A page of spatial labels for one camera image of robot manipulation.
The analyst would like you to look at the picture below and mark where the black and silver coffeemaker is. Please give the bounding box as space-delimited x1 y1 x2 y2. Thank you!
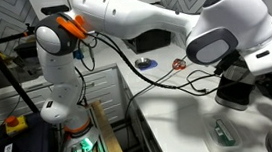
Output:
211 56 259 113

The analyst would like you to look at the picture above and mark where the green item in clear wrap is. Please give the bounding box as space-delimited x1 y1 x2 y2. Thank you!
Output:
213 117 237 149

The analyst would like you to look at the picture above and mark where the clear plastic container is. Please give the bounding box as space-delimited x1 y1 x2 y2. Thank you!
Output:
201 109 244 152

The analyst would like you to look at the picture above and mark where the red round object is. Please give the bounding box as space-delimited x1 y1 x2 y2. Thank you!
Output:
171 57 188 73

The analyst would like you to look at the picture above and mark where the black box appliance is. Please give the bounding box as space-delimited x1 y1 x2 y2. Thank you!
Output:
123 26 175 56

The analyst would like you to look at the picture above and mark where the white drawer cabinet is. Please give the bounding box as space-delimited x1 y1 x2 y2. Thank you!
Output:
0 62 129 137

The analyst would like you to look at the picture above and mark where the wooden plank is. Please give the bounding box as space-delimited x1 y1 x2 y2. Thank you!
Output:
89 97 128 152

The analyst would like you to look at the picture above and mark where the blue plastic object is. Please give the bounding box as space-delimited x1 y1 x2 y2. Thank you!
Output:
72 47 85 62

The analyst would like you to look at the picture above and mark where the yellow emergency stop button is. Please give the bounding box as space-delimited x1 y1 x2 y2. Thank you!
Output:
3 114 29 138

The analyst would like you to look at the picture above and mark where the black tripod stand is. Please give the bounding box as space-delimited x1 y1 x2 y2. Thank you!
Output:
0 10 44 117

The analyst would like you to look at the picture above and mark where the coffeemaker power cord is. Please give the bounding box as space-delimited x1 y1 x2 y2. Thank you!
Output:
185 67 226 97

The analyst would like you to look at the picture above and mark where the thin black cable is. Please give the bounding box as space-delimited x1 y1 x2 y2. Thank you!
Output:
119 55 194 123

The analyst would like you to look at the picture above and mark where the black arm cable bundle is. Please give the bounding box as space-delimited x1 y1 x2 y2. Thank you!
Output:
76 18 227 108

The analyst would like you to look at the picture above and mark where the green lit robot base mount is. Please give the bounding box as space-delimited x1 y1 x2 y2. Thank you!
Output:
58 128 105 152

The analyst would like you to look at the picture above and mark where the orange cable holder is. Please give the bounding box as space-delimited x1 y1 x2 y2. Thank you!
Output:
55 13 89 43

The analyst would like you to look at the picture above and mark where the black camera bar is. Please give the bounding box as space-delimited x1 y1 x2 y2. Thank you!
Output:
40 3 71 17

